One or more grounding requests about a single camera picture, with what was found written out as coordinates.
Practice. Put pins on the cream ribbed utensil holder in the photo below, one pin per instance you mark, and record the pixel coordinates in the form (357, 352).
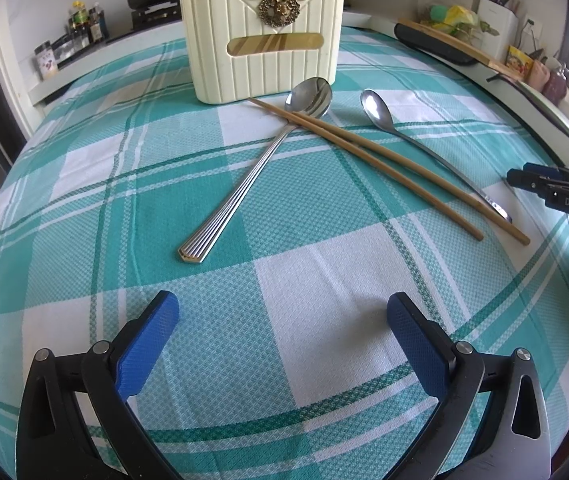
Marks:
(264, 70)

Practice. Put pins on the wooden cutting board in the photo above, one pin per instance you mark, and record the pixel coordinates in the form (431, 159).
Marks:
(464, 45)

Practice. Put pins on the dark sauce bottle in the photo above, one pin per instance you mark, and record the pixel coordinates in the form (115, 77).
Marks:
(96, 25)

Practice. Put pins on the white knife block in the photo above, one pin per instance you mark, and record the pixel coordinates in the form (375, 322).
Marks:
(496, 27)

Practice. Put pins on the yellow snack packet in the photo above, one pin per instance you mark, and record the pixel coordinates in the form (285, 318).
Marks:
(519, 60)

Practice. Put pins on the teal plaid tablecloth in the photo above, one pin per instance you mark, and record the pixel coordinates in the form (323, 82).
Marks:
(314, 270)

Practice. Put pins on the clear plastic bag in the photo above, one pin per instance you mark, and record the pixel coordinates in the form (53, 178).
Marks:
(449, 15)

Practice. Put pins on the small spice jar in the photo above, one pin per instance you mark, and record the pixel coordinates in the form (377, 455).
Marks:
(46, 62)

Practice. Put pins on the yellow cap oil bottle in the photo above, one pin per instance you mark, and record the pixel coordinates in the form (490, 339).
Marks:
(79, 22)

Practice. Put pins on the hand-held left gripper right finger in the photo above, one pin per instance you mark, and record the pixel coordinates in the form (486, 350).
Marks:
(417, 345)

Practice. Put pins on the wall power outlet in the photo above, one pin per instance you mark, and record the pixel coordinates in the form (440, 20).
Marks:
(529, 25)

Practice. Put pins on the wooden chopstick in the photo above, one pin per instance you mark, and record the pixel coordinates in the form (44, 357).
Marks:
(469, 230)
(514, 235)

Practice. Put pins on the dark pink textured cup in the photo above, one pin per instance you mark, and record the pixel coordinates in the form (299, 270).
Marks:
(556, 85)

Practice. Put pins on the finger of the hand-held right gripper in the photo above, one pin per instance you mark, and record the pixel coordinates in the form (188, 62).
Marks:
(529, 180)
(554, 172)

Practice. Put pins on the gas stove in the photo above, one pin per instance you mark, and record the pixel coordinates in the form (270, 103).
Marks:
(157, 16)

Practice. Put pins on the plain metal spoon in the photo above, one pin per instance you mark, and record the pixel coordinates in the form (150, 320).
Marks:
(377, 107)

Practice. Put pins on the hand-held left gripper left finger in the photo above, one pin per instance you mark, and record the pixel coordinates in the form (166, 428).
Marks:
(147, 345)

